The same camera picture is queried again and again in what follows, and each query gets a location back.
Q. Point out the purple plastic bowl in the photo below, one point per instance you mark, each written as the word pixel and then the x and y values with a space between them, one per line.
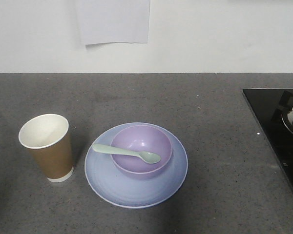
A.
pixel 142 138

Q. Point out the light blue plastic plate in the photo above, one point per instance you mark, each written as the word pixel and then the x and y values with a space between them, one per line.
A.
pixel 117 188

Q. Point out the gas burner with pan support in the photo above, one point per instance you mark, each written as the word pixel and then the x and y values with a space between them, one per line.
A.
pixel 284 109

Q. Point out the black glass gas hob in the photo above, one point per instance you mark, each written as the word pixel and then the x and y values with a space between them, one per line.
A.
pixel 263 103

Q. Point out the pale green plastic spoon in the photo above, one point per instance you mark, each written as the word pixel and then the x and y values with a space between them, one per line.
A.
pixel 147 157

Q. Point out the white paper sheet on wall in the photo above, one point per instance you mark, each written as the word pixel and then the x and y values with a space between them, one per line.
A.
pixel 113 21

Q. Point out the brown paper cup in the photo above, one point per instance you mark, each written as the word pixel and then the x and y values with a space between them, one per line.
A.
pixel 47 139

